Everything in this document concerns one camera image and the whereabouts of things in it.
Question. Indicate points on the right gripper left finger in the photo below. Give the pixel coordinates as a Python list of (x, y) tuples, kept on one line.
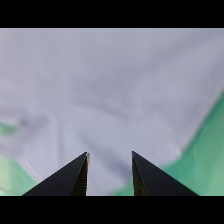
[(68, 181)]

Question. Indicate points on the white garment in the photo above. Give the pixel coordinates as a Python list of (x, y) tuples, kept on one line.
[(110, 96)]

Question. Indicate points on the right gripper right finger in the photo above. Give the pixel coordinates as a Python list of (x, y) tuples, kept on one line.
[(155, 181)]

